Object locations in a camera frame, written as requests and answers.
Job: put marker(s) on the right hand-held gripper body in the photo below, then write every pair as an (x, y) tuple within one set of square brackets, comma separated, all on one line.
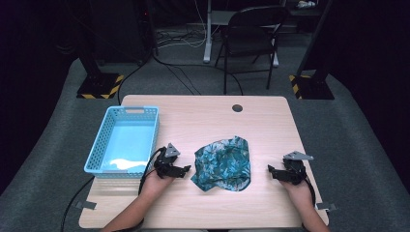
[(294, 169)]

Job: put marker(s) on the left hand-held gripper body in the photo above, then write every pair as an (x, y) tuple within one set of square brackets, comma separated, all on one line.
[(164, 162)]

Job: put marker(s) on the teal floral shirt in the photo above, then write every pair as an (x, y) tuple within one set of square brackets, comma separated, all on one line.
[(224, 164)]

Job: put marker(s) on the person's right hand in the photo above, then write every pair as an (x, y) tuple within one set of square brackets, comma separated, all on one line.
[(298, 191)]

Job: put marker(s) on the person's left hand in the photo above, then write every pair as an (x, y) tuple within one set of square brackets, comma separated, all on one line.
[(154, 185)]

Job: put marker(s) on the light blue plastic basket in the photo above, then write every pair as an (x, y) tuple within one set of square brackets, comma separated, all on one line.
[(129, 145)]

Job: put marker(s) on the grey tape piece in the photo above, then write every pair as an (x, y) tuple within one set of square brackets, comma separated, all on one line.
[(86, 205), (326, 206)]

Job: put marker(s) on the round dark table grommet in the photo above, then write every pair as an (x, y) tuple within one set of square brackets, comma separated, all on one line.
[(237, 108)]

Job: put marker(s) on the black stand with striped base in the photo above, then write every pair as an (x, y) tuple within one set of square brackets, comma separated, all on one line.
[(311, 87), (98, 85)]

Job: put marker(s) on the white desk leg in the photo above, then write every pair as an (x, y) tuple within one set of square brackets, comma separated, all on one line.
[(208, 38)]

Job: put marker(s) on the black computer tower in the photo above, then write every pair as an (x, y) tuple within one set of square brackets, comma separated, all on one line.
[(122, 29)]

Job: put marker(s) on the black folding chair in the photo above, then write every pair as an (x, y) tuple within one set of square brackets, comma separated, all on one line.
[(251, 29)]

